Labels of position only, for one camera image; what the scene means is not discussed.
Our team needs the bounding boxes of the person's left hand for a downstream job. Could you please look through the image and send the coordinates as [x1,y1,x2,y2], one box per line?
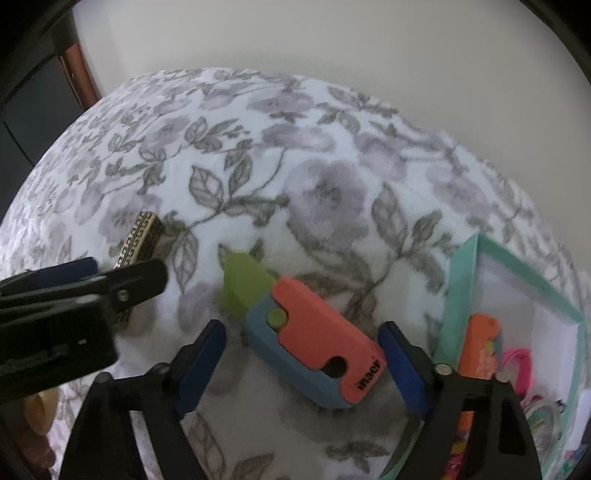
[17,387,61,468]

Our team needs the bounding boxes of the round metal tin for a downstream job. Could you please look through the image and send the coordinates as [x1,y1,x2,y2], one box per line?
[524,396,565,446]

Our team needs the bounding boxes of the gold patterned metal case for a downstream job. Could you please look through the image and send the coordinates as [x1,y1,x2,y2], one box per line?
[112,209,164,326]

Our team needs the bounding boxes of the brown wooden trim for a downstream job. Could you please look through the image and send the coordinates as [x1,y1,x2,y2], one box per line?
[64,42,101,109]

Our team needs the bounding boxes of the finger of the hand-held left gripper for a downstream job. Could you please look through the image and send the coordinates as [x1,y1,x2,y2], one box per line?
[0,257,101,298]
[90,257,170,309]

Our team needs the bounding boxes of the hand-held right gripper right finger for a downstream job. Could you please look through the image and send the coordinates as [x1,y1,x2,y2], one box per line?
[376,320,544,480]

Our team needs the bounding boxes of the dark cabinet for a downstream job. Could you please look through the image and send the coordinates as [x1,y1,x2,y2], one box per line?
[0,0,100,220]

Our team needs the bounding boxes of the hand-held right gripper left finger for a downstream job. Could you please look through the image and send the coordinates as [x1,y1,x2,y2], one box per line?
[58,318,228,480]

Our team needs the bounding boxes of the pink toy watch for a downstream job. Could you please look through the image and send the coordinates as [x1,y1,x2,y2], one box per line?
[502,347,536,397]

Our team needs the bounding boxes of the teal cardboard box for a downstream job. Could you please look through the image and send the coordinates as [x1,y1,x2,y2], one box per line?
[378,232,586,480]

